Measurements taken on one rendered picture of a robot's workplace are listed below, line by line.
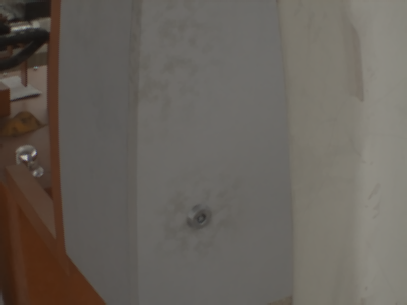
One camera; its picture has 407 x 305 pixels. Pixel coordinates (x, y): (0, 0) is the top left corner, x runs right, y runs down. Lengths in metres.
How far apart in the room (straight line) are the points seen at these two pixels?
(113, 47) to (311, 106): 0.42
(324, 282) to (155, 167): 0.39
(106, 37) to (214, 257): 0.26
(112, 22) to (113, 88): 0.07
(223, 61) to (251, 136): 0.09
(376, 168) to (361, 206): 0.02
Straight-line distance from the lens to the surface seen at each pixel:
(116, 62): 0.64
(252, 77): 0.67
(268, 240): 0.76
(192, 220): 0.68
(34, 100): 1.66
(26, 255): 1.25
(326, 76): 0.24
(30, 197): 1.07
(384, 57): 0.23
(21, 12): 1.48
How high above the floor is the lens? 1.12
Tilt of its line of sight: 23 degrees down
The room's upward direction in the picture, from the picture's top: 3 degrees clockwise
